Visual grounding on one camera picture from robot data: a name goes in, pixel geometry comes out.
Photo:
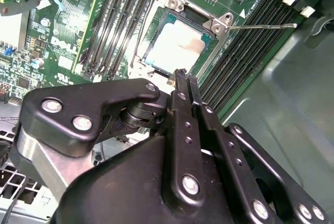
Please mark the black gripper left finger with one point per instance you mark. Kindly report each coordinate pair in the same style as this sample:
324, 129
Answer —
65, 98

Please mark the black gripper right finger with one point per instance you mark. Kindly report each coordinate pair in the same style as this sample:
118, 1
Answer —
245, 179

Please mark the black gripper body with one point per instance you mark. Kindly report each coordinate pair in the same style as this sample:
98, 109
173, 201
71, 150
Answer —
125, 187

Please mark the silver CPU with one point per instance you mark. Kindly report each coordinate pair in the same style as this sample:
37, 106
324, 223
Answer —
174, 44

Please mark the metal locking lever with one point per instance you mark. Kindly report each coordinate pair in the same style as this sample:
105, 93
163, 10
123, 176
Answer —
261, 26
141, 38

